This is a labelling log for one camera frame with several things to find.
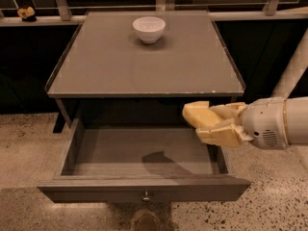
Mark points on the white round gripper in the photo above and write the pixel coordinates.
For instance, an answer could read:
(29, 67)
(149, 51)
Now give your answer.
(263, 123)

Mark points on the yellow sponge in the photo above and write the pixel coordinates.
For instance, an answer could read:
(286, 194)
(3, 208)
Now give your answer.
(198, 114)

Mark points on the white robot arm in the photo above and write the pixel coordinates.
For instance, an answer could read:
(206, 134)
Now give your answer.
(296, 121)

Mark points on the grey open top drawer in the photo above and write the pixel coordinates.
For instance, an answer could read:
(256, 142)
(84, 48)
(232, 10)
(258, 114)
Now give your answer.
(119, 164)

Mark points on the round metal drawer knob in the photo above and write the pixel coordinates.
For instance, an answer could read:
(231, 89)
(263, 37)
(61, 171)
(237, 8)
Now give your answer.
(146, 198)

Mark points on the white ceramic bowl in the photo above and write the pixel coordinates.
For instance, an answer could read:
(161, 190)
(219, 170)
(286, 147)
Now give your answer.
(149, 28)

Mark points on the grey wooden side table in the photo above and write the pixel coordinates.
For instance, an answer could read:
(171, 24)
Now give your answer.
(107, 59)

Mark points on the small yellow black object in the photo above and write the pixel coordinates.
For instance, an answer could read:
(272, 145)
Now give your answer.
(27, 14)

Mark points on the metal railing frame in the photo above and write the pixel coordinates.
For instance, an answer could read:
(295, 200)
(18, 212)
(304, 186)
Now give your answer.
(62, 11)

